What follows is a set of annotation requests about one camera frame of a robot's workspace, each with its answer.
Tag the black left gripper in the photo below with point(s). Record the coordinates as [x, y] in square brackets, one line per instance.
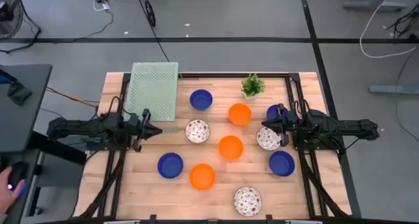
[139, 129]

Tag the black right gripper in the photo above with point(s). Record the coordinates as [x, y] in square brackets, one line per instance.
[284, 124]

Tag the blue mini bowl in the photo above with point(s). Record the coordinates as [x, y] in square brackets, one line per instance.
[271, 111]
[170, 165]
[281, 163]
[201, 100]

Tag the floral mini bowl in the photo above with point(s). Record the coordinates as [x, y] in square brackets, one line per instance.
[266, 140]
[197, 131]
[247, 201]

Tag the orange mini bowl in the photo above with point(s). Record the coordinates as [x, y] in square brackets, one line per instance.
[230, 147]
[202, 177]
[240, 114]

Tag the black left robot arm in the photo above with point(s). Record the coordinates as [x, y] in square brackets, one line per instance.
[82, 127]

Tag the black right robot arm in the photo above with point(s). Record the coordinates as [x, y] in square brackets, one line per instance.
[343, 127]

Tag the green perforated metal shelf rack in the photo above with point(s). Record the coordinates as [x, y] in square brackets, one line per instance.
[152, 89]

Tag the small potted green plant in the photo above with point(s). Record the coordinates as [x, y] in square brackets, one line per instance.
[252, 85]

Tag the grey desk foot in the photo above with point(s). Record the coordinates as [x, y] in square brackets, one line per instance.
[373, 5]
[393, 89]

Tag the black desk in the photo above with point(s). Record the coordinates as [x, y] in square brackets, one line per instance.
[23, 125]

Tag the black desk clamp object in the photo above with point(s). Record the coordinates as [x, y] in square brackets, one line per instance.
[19, 93]

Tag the black computer mouse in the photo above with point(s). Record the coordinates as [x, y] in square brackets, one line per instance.
[18, 171]

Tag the person's hand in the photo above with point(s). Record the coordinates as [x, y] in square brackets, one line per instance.
[6, 197]

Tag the black aluminium table frame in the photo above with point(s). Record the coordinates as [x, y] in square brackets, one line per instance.
[229, 75]

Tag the black pedestal fan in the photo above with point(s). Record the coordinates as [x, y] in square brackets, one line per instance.
[6, 12]

